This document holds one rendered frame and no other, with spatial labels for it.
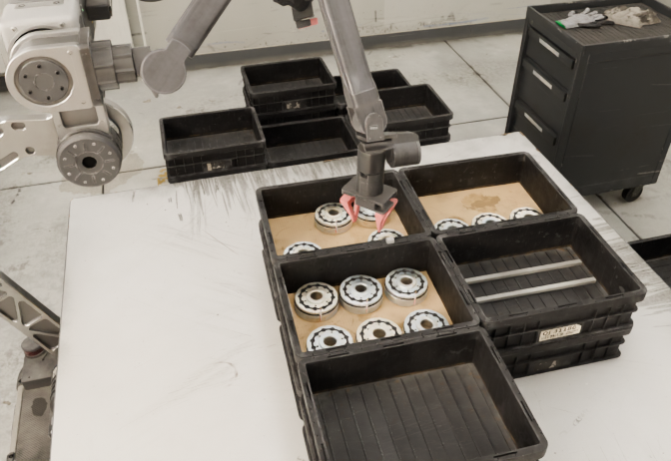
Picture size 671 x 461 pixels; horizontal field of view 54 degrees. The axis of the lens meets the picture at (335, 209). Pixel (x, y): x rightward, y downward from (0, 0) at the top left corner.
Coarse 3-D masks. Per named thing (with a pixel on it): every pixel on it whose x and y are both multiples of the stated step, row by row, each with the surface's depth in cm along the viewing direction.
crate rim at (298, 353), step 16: (400, 240) 160; (416, 240) 160; (432, 240) 160; (304, 256) 155; (320, 256) 155; (448, 272) 151; (288, 304) 143; (464, 304) 143; (288, 320) 139; (400, 336) 136; (416, 336) 136; (304, 352) 132; (320, 352) 132
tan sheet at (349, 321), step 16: (336, 288) 161; (432, 288) 161; (384, 304) 157; (432, 304) 157; (304, 320) 152; (336, 320) 152; (352, 320) 152; (400, 320) 152; (448, 320) 152; (304, 336) 149; (352, 336) 149
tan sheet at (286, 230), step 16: (352, 208) 186; (272, 224) 181; (288, 224) 181; (304, 224) 181; (352, 224) 181; (400, 224) 181; (288, 240) 175; (304, 240) 175; (320, 240) 175; (336, 240) 175; (352, 240) 175
